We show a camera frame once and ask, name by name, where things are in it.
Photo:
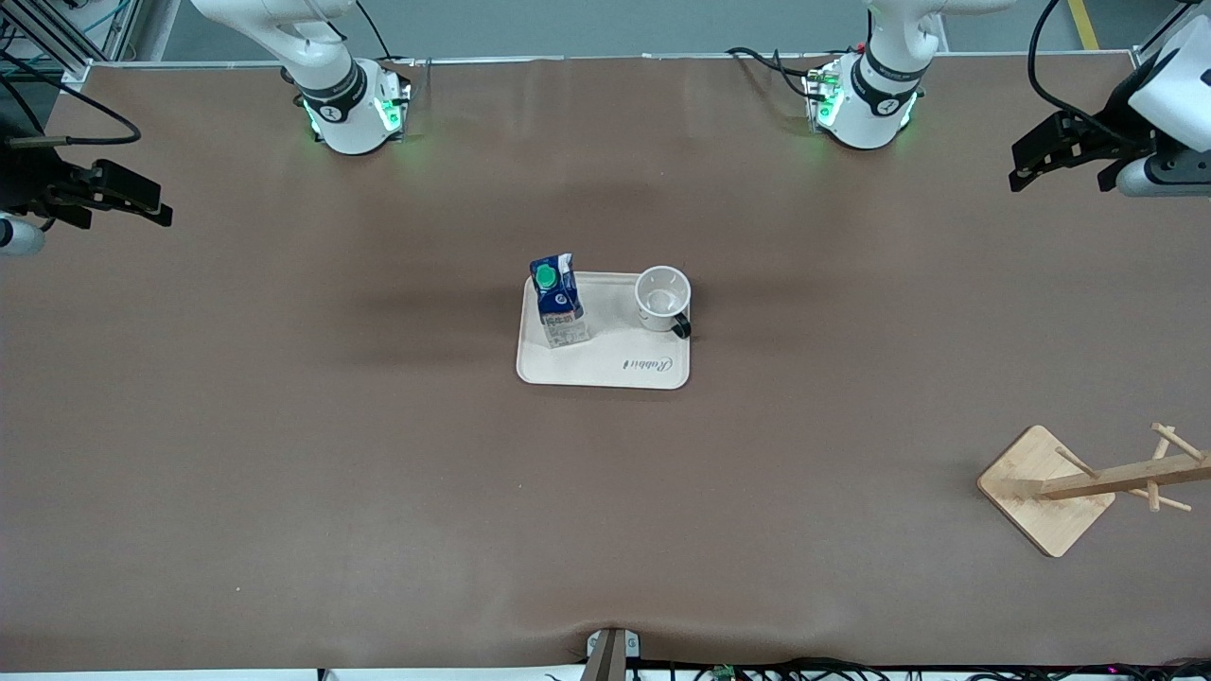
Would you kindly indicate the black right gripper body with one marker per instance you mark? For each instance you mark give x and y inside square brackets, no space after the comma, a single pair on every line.
[28,180]

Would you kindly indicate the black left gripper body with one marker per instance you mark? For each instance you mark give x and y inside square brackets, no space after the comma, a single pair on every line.
[1124,121]

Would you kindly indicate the blue milk carton green cap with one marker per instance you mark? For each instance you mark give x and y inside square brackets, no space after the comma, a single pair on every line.
[560,317]

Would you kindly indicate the wooden cup rack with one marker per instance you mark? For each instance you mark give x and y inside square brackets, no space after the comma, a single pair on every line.
[1045,497]

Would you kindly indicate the brown table cover sheet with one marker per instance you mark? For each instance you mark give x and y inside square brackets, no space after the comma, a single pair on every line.
[378,520]

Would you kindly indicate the cream rabbit print tray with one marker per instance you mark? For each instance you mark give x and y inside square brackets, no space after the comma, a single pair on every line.
[605,364]

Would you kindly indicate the small green circuit board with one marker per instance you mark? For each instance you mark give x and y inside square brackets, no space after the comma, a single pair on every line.
[725,673]

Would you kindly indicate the aluminium frame post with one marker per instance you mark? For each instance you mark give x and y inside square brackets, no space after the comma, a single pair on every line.
[57,47]
[1168,24]

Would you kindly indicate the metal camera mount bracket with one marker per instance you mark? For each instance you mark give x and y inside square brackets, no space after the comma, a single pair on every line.
[610,657]

